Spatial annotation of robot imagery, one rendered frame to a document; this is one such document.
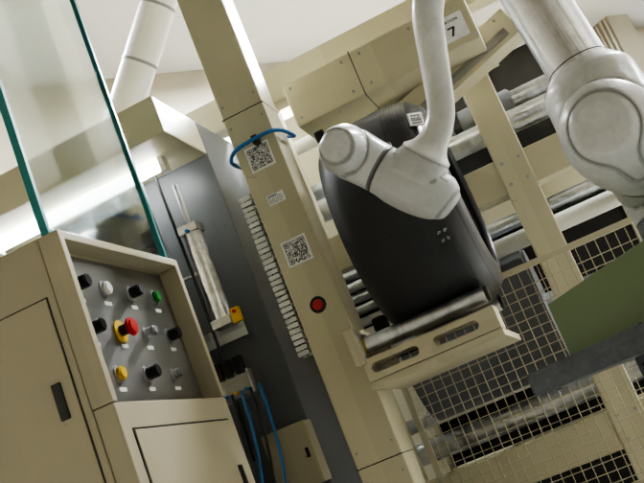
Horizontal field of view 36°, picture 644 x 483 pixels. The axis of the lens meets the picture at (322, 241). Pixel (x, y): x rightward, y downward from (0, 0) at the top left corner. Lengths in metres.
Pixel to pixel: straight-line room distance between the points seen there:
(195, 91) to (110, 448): 5.19
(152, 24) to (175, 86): 3.61
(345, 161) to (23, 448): 0.85
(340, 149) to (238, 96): 0.96
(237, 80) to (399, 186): 1.03
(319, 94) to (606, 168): 1.64
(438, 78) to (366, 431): 1.04
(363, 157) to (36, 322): 0.73
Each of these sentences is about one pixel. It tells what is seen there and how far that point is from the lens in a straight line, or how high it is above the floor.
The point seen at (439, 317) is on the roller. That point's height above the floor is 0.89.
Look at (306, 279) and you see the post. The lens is 2.64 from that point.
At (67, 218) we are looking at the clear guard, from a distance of 2.17.
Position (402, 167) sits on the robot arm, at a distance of 1.90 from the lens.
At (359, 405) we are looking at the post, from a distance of 2.59.
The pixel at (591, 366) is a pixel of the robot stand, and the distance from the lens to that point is 1.62.
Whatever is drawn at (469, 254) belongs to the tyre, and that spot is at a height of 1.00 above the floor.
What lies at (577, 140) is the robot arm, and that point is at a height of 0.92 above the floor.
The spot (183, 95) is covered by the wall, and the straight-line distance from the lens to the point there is 6.92.
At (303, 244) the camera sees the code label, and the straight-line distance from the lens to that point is 2.66.
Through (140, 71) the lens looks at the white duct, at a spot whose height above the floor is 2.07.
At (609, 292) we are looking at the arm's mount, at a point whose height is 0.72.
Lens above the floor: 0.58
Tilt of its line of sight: 14 degrees up
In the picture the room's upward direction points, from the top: 22 degrees counter-clockwise
